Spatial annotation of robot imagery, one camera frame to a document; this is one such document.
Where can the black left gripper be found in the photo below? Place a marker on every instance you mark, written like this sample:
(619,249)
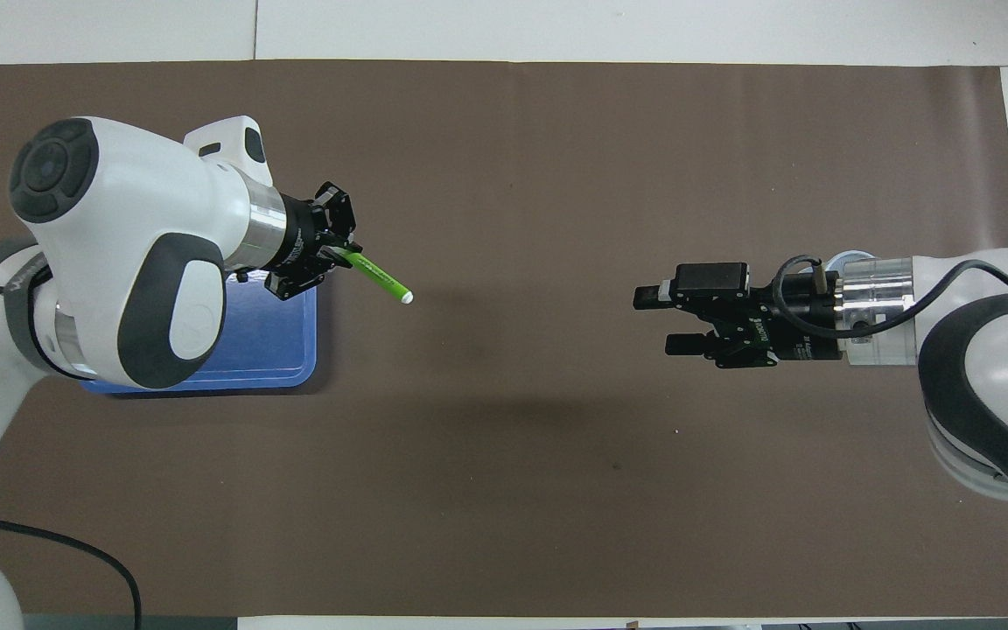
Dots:
(301,236)

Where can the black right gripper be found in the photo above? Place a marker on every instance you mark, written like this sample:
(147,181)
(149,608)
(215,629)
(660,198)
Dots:
(784,324)

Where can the green marker pen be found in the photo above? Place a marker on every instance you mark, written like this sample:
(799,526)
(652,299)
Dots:
(377,276)

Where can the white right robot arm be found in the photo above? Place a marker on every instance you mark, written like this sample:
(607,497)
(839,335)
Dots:
(994,376)

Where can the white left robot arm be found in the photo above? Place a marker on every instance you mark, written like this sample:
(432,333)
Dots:
(136,245)

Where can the blue plastic tray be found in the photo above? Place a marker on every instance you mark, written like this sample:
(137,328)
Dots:
(272,337)

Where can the clear plastic cup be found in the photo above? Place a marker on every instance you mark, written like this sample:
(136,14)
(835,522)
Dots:
(850,259)

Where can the brown paper table mat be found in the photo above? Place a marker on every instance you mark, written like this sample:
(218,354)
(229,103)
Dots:
(504,490)

